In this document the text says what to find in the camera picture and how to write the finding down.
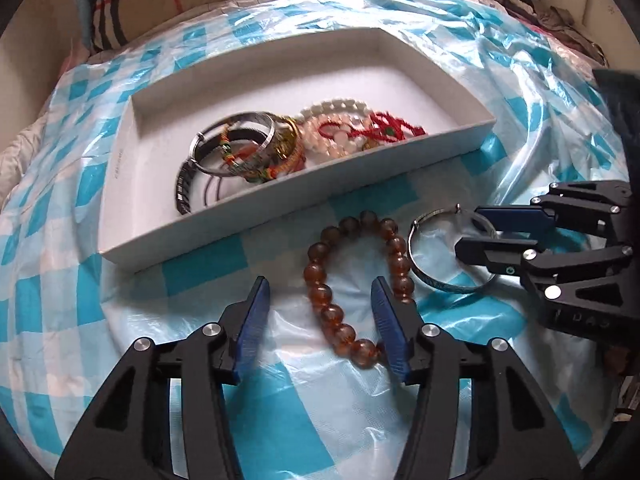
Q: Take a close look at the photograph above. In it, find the pile of clothes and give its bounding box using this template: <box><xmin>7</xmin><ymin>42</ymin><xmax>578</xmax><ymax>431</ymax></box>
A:
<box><xmin>480</xmin><ymin>0</ymin><xmax>611</xmax><ymax>68</ymax></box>

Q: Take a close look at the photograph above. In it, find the wardrobe with tree decal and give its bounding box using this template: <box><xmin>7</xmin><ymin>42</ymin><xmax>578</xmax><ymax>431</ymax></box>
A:
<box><xmin>520</xmin><ymin>0</ymin><xmax>636</xmax><ymax>66</ymax></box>

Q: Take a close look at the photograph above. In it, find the brown bead bracelet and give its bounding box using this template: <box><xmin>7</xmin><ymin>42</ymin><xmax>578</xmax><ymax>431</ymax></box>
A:
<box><xmin>303</xmin><ymin>210</ymin><xmax>417</xmax><ymax>368</ymax></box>

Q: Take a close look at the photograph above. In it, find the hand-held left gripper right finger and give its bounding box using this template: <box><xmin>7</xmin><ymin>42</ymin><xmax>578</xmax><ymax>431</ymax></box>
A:
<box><xmin>371</xmin><ymin>276</ymin><xmax>583</xmax><ymax>480</ymax></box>

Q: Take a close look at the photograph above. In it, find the patterned curtain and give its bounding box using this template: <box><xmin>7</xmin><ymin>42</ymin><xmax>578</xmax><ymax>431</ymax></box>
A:
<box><xmin>60</xmin><ymin>0</ymin><xmax>98</xmax><ymax>51</ymax></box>

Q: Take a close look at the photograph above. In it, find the blue checked plastic sheet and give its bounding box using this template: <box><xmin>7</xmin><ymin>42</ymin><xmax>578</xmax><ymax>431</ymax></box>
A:
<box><xmin>0</xmin><ymin>0</ymin><xmax>633</xmax><ymax>480</ymax></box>

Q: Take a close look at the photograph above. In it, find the black braided leather bracelet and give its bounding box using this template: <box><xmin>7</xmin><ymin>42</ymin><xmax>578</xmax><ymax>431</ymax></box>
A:
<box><xmin>175</xmin><ymin>127</ymin><xmax>271</xmax><ymax>217</ymax></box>

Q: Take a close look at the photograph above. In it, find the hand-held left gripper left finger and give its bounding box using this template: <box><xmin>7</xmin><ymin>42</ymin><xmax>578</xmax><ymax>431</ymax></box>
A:
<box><xmin>55</xmin><ymin>276</ymin><xmax>271</xmax><ymax>480</ymax></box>

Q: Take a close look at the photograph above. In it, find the colourful woven bracelet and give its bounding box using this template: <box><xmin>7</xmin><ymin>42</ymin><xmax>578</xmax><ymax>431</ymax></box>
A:
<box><xmin>217</xmin><ymin>130</ymin><xmax>306</xmax><ymax>184</ymax></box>

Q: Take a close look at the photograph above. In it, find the pink bead bracelet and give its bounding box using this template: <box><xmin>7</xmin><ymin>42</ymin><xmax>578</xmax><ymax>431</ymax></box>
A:
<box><xmin>305</xmin><ymin>115</ymin><xmax>371</xmax><ymax>157</ymax></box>

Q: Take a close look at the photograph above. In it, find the wide silver bangle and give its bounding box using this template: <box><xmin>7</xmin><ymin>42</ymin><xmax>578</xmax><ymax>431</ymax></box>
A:
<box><xmin>191</xmin><ymin>111</ymin><xmax>279</xmax><ymax>177</ymax></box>

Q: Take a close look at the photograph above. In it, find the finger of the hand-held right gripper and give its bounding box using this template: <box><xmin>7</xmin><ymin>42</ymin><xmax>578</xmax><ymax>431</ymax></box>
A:
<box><xmin>455</xmin><ymin>237</ymin><xmax>633</xmax><ymax>312</ymax></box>
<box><xmin>474</xmin><ymin>182</ymin><xmax>633</xmax><ymax>237</ymax></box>

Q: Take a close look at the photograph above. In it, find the engraved silver bangle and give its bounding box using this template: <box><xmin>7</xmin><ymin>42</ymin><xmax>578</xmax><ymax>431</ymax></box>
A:
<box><xmin>407</xmin><ymin>204</ymin><xmax>501</xmax><ymax>293</ymax></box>

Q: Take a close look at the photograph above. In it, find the red knotted string bracelet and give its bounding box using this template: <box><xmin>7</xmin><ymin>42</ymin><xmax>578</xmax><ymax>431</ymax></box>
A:
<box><xmin>369</xmin><ymin>111</ymin><xmax>429</xmax><ymax>144</ymax></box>

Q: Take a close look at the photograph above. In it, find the white jewelry box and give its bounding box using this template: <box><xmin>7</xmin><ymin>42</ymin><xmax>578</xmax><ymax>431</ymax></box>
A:
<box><xmin>97</xmin><ymin>26</ymin><xmax>497</xmax><ymax>275</ymax></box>

